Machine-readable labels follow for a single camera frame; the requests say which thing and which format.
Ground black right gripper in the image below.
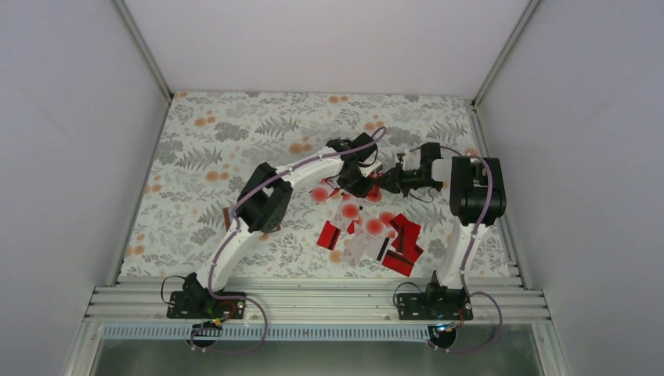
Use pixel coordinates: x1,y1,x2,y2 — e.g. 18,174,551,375
374,162,440,197

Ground red card with gold logo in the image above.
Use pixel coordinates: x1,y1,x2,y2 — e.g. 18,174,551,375
366,186,383,203

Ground white card red circle top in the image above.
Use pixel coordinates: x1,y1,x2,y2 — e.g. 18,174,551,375
309,186,334,204

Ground white card red circle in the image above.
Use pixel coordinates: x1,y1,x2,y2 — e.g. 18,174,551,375
362,217,385,237
330,197,363,230
309,186,334,204

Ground brown leather card holder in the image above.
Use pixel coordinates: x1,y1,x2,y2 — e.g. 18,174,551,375
222,208,281,233

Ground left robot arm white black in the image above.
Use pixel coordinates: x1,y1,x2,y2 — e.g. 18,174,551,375
182,129,385,317

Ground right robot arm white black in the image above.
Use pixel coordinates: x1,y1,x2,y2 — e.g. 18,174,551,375
373,143,507,321

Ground white card red circle middle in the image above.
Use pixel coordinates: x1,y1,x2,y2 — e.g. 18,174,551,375
330,197,363,230

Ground white card red circle centre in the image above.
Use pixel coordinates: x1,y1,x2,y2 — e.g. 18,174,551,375
362,217,385,237

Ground dark red card right upper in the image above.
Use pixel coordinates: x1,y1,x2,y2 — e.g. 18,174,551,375
389,214,421,254

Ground dark red card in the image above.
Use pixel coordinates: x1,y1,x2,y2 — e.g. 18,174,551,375
389,214,421,254
381,248,423,277

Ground red card black stripe left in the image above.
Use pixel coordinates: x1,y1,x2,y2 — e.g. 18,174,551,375
316,221,341,251

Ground white card black stripe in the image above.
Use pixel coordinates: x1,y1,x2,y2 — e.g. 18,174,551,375
365,235,392,262

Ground white card pale pattern bottom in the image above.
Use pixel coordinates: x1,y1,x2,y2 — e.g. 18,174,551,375
341,232,369,266

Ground dark red card bottom right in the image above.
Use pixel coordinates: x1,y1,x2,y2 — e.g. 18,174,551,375
381,248,423,277

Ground floral patterned table mat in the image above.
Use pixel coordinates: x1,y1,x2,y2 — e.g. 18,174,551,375
120,92,477,278

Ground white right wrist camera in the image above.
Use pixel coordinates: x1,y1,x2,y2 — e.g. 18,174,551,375
396,150,420,171

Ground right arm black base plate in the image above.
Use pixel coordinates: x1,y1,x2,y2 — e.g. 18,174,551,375
395,291,474,321

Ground aluminium rail frame front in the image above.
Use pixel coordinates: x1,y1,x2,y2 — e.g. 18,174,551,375
65,268,568,375

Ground slotted grey cable duct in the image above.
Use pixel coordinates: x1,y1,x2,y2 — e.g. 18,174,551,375
101,323,429,342

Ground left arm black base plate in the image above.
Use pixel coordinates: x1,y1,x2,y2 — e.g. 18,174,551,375
166,291,247,320

